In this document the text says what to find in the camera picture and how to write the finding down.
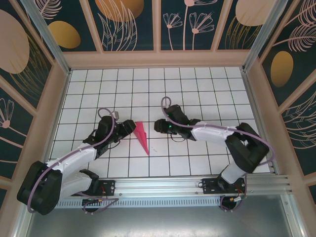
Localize dark panel with pale circle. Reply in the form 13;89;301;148
216;0;275;51

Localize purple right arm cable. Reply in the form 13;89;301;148
161;96;277;213

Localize dark panel with orange oval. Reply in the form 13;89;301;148
37;0;104;53

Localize aluminium corner post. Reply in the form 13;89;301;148
20;0;73;76
242;0;290;73

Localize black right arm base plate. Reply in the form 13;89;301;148
201;177;247;196

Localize dark panel orange circle leaves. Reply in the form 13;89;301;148
88;0;158;52

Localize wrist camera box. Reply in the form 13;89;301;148
154;118;174;135
122;119;137;136

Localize small black circuit board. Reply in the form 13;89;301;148
82;197;104;205

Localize dark panel feather outlines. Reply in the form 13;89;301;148
278;90;316;179

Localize long aluminium mounting rail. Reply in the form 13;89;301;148
61;174;294;198

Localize dark panel orange oval feathers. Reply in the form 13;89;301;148
258;0;316;107

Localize dark panel single flower outline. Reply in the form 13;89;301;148
0;81;35;180

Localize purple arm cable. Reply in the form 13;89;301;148
27;108;121;215
161;96;277;213

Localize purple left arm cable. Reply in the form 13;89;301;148
27;108;121;215

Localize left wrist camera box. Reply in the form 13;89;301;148
122;119;137;136

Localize dark panel with flower outlines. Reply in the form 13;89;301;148
159;0;226;52

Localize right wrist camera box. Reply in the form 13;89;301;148
154;118;174;135

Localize pink cloth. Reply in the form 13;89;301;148
133;121;150;156

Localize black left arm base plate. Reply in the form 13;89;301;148
96;179;117;197

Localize grey metal sheet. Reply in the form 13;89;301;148
21;206;306;237

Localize aluminium side rail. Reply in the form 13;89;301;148
46;70;73;162
240;67;281;175

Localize dark panel large pale oval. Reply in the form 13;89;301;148
0;0;55;111

